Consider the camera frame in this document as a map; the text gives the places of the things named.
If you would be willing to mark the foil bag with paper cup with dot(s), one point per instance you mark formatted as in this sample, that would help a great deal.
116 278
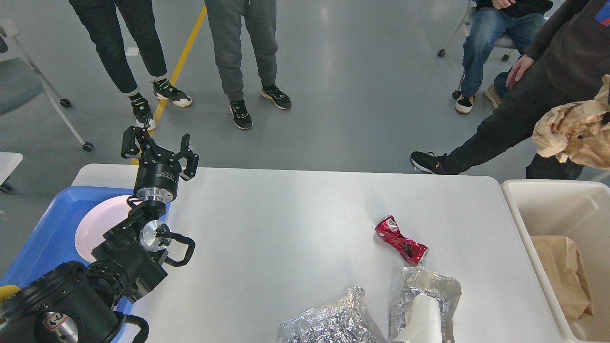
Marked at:
423 307

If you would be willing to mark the teal mug yellow inside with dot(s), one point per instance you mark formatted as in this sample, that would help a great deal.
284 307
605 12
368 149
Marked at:
7 291

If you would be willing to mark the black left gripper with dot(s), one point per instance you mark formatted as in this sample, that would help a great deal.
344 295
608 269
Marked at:
157 176

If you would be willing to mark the grey office chair left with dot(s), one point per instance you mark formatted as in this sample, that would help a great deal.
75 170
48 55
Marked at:
21 81

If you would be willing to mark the walking person dark clothes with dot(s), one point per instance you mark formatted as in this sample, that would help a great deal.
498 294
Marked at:
565 63

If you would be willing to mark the red foil wrapper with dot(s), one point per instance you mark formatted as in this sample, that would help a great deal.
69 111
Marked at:
411 251

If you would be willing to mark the pink plate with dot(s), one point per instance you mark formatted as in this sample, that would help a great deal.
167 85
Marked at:
104 216

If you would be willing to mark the crumpled aluminium foil bag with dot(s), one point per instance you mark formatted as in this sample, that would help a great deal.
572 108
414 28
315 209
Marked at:
344 320

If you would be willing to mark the brown paper bag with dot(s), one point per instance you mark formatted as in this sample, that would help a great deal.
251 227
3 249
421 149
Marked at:
564 268

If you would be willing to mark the blue plastic tray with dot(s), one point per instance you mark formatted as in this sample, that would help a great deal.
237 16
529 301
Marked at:
52 241

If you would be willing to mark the brown paper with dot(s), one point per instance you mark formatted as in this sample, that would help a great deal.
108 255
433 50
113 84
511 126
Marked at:
577 131

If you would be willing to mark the white plastic bin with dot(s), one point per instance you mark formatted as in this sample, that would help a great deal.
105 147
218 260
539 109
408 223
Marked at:
580 211

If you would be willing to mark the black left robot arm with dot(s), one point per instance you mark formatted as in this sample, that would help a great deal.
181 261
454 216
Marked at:
74 303

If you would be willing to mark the white side table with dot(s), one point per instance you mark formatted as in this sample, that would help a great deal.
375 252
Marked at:
8 162

